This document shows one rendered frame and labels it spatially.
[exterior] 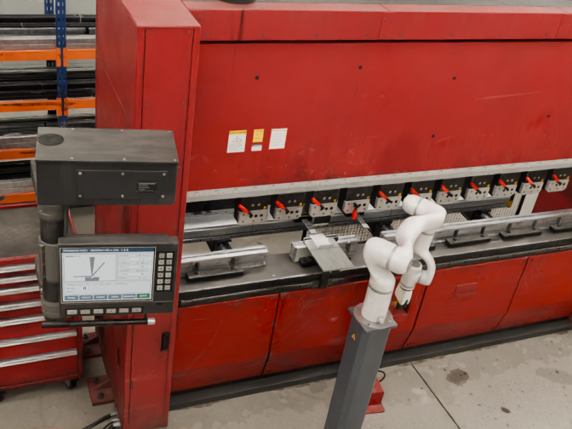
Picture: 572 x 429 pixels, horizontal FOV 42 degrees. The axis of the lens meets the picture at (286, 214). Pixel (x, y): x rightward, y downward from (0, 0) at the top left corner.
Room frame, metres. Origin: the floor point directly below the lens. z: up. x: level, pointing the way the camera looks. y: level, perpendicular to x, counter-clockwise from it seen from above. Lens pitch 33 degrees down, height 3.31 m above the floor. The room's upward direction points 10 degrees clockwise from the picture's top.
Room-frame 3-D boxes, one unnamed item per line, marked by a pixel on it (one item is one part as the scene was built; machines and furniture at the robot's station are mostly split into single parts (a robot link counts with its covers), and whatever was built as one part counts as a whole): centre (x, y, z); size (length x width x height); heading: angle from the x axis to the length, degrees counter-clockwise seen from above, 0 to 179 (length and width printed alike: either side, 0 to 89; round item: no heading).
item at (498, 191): (3.96, -1.24, 1.26); 0.15 x 0.09 x 0.17; 117
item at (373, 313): (2.83, -0.50, 1.09); 0.19 x 0.19 x 0.18
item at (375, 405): (3.27, -0.65, 0.06); 0.25 x 0.20 x 0.12; 20
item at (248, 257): (3.17, 0.30, 0.92); 0.50 x 0.06 x 0.10; 117
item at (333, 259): (3.29, -0.26, 1.00); 0.26 x 0.18 x 0.01; 27
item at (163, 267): (2.32, 0.62, 1.42); 0.45 x 0.12 x 0.36; 108
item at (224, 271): (3.09, 0.31, 0.89); 0.30 x 0.05 x 0.03; 117
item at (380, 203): (3.59, -0.53, 1.26); 0.15 x 0.09 x 0.17; 117
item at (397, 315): (3.30, -0.64, 0.75); 0.20 x 0.16 x 0.18; 110
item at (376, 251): (2.85, -0.47, 1.30); 0.19 x 0.12 x 0.24; 63
